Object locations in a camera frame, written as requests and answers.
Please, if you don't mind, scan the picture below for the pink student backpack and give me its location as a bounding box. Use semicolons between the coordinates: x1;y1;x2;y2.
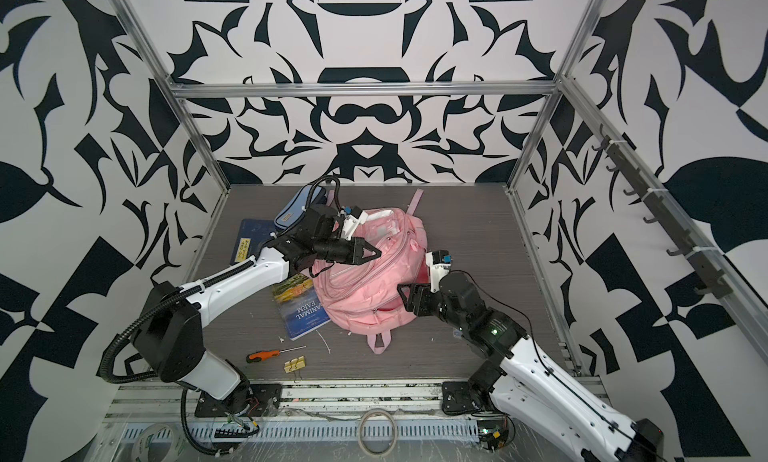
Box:
313;189;428;355

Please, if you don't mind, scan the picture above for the Animal Farm book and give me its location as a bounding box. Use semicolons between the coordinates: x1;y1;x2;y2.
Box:
271;274;330;341

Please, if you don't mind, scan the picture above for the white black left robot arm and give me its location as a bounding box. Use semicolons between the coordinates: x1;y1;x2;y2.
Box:
128;205;381;413

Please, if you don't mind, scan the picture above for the clear tape roll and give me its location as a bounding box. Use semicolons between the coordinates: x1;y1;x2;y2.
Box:
357;409;399;458

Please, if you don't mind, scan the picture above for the grey wall hook rail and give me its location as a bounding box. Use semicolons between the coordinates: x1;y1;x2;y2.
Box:
593;125;734;299

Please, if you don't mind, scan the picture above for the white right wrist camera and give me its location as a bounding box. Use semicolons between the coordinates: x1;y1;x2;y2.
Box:
425;250;452;293

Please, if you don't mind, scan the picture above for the white slotted cable duct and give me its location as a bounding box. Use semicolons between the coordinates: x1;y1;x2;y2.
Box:
119;418;481;444

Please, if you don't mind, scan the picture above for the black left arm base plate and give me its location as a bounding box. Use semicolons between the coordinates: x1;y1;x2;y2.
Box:
194;383;283;418

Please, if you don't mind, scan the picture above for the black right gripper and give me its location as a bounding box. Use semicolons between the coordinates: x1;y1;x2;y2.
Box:
397;282;471;335

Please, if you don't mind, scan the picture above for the small yellow wooden block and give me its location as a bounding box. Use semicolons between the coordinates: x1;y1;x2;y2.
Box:
283;356;306;374

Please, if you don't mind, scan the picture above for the small green circuit board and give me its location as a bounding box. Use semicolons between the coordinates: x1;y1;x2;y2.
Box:
477;416;517;452

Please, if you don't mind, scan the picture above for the aluminium frame crossbar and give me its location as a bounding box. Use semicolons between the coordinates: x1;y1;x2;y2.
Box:
170;81;556;100

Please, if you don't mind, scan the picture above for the blue pencil case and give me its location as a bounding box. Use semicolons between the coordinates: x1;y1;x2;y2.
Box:
274;185;327;231

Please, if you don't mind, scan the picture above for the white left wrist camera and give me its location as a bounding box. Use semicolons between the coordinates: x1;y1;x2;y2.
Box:
340;206;368;241

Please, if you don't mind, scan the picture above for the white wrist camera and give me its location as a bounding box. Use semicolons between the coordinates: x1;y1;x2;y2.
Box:
340;206;368;241
425;250;452;293

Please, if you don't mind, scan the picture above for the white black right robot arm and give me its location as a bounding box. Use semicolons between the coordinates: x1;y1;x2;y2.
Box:
397;271;664;461

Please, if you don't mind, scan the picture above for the orange handled screwdriver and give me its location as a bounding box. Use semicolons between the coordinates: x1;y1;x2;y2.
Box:
246;346;306;364

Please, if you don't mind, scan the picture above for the dark blue notebook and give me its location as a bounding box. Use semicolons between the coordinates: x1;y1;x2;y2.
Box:
230;219;276;265

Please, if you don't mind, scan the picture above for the black corrugated cable conduit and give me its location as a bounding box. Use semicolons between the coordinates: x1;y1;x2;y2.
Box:
98;284;193;385

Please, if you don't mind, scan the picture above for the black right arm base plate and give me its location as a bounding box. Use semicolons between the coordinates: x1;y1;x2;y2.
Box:
440;381;494;416

